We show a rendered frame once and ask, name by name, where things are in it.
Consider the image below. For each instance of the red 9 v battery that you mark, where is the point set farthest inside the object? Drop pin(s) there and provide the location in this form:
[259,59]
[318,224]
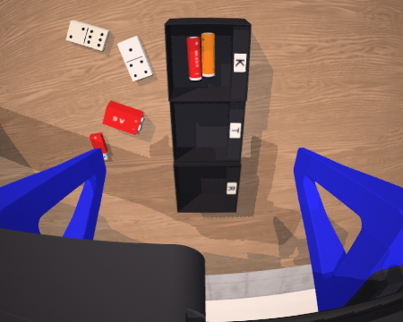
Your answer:
[123,117]

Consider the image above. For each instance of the black rack of bins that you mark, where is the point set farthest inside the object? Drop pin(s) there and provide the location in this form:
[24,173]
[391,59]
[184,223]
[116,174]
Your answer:
[207,147]

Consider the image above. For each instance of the white domino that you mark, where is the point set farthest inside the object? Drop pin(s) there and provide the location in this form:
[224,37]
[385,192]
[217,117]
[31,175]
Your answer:
[135,59]
[87,35]

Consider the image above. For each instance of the orange aa battery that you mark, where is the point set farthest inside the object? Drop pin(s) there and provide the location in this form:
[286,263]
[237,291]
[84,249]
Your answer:
[208,54]

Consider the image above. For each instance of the red usb stick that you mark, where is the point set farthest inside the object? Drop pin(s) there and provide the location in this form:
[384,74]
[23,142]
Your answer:
[97,141]

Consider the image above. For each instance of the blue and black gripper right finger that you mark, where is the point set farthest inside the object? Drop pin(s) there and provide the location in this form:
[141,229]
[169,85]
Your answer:
[378,246]

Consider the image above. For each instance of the red aa battery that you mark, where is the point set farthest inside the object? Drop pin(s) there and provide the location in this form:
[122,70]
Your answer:
[194,58]

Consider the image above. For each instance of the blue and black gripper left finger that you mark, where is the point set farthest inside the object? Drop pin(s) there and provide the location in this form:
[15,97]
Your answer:
[24,202]

